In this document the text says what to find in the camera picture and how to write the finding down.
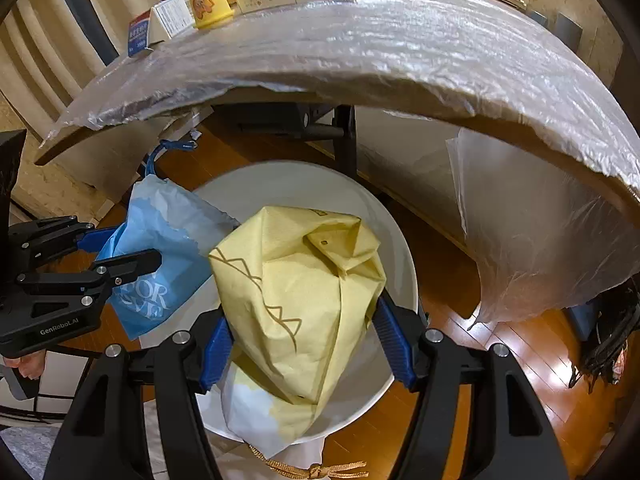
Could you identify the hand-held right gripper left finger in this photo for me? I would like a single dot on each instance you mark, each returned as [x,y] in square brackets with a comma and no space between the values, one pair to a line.
[215,355]

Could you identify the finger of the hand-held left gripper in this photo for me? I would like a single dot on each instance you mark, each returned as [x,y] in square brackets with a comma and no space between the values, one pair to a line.
[97,240]
[135,262]

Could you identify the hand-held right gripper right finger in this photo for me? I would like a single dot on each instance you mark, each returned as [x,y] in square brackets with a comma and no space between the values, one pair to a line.
[395,340]

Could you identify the blue paper bag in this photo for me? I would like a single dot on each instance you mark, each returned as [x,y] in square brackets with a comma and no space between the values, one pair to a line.
[150,220]

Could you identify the white round waste bin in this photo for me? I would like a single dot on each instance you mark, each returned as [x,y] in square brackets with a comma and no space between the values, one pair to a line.
[390,240]

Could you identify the yellow paper bag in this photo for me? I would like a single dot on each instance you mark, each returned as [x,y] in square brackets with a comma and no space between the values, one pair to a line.
[300,300]

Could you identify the white blue carton box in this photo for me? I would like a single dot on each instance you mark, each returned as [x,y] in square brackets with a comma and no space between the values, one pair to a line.
[170,17]

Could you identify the person's left hand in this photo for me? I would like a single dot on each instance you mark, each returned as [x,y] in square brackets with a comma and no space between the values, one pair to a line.
[25,365]

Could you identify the grey floor mat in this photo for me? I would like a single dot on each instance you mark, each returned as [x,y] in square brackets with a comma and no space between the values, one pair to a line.
[25,455]

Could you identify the beige curtain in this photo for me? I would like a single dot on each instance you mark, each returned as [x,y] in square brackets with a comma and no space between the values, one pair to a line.
[45,50]

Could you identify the black bag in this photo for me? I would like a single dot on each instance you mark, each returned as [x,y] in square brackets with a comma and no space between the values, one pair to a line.
[602,335]

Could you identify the wooden table black legs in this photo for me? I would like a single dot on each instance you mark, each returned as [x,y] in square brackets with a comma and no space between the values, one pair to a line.
[345,135]

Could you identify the yellow cartoon cup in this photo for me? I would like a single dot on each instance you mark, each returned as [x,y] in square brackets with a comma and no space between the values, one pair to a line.
[210,5]

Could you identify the clear plastic table cover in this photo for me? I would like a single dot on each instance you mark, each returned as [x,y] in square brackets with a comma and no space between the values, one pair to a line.
[400,50]

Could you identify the long cream box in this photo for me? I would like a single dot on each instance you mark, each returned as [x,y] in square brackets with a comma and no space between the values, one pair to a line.
[265,1]

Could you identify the small blue-grey cylinder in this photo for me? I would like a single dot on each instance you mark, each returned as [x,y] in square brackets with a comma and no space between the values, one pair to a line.
[537,17]

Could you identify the large grey cylinder speaker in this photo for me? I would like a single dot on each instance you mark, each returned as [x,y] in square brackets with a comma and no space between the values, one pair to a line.
[569,30]

